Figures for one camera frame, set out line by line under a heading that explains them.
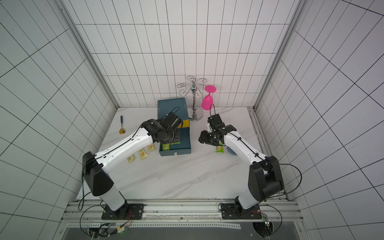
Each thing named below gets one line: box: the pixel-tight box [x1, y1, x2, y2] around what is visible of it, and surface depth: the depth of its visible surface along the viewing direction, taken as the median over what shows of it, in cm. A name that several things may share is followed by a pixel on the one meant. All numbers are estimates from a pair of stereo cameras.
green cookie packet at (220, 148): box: [216, 142, 225, 153], surface depth 97 cm
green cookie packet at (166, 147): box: [162, 144, 170, 151], surface depth 89 cm
